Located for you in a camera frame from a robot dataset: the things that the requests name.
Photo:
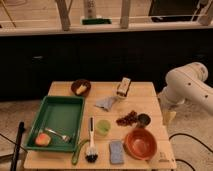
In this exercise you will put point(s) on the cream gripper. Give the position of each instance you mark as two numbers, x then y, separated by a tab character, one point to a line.
168	115

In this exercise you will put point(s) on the grey blue towel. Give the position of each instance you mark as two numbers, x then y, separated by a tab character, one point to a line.
106	103

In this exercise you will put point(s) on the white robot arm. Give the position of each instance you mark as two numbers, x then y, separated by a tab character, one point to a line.
185	83

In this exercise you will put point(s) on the green plastic tray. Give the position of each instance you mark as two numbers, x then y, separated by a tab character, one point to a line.
63	114

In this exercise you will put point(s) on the small dark metal cup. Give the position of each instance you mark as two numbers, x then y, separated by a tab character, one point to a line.
143	120

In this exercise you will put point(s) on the bunch of dark grapes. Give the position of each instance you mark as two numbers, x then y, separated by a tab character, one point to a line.
127	120

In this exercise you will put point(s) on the orange bowl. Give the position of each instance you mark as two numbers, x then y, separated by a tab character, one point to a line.
140	144

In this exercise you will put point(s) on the blue grey sponge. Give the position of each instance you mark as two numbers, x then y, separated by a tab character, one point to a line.
116	152

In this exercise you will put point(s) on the green plastic cup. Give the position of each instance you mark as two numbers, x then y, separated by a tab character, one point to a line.
102	127

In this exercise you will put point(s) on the yellow food piece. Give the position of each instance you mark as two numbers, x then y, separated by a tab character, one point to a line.
81	89

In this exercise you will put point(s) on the dark brown small bowl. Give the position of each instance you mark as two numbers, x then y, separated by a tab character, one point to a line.
76	84

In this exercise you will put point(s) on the metal fork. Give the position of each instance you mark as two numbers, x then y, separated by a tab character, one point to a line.
65	138

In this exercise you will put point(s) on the dark monitor on shelf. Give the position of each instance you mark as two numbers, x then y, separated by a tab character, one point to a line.
174	10

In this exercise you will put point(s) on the green white box on shelf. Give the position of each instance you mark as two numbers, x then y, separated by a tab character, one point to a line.
95	21

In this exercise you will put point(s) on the red yellow apple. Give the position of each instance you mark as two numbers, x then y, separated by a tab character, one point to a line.
42	139

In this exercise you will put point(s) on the black pole stand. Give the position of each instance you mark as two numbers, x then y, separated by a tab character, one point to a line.
17	147

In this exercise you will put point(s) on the wooden post right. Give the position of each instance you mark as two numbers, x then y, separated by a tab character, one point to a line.
125	11

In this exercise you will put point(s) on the wooden post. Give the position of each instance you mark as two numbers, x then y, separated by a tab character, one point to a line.
63	13
125	11

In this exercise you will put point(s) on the wooden post left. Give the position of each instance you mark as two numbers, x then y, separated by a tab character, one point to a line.
63	13

